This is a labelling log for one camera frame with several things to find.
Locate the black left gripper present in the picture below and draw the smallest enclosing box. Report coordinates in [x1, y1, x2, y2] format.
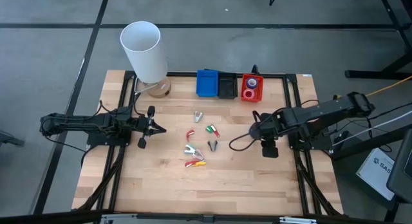
[136, 105, 167, 149]

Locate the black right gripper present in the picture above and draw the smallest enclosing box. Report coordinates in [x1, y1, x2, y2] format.
[248, 110, 281, 158]

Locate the red plastic basket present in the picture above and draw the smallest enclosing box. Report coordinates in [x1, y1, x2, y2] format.
[240, 73, 265, 103]

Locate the round wooden lamp base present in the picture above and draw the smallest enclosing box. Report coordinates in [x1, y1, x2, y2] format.
[147, 76, 172, 99]

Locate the black plastic basket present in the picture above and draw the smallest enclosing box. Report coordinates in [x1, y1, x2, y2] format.
[217, 71, 239, 100]

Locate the blue plastic basket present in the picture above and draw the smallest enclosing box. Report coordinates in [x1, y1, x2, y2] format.
[196, 69, 220, 98]

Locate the white cylindrical lamp shade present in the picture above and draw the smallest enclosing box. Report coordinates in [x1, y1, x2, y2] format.
[120, 21, 169, 84]

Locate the black power adapter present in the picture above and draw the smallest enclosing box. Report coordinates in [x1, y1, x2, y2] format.
[334, 130, 350, 143]

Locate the white printed box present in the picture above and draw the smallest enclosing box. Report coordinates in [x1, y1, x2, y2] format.
[355, 147, 397, 201]

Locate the grey floor object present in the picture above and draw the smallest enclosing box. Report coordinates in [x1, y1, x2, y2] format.
[0, 130, 25, 147]

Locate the black monitor panel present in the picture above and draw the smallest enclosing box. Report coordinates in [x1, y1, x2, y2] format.
[386, 129, 412, 205]

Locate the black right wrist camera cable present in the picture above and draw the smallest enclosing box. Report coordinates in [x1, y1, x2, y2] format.
[229, 133, 259, 153]

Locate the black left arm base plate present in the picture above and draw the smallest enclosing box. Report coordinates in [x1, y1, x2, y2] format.
[86, 133, 131, 147]

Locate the black aluminium table frame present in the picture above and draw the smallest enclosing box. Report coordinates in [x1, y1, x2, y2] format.
[72, 70, 344, 218]

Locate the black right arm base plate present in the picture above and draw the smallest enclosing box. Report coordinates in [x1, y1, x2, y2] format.
[287, 125, 334, 151]

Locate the white cable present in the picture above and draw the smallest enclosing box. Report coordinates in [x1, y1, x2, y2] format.
[332, 109, 412, 146]

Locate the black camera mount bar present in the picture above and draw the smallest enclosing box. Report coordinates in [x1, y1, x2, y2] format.
[0, 209, 412, 224]

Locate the yellow extension cord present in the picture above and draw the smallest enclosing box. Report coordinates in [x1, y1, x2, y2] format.
[333, 75, 412, 100]

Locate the black desk leg frame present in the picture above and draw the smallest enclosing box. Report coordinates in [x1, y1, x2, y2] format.
[344, 0, 412, 80]

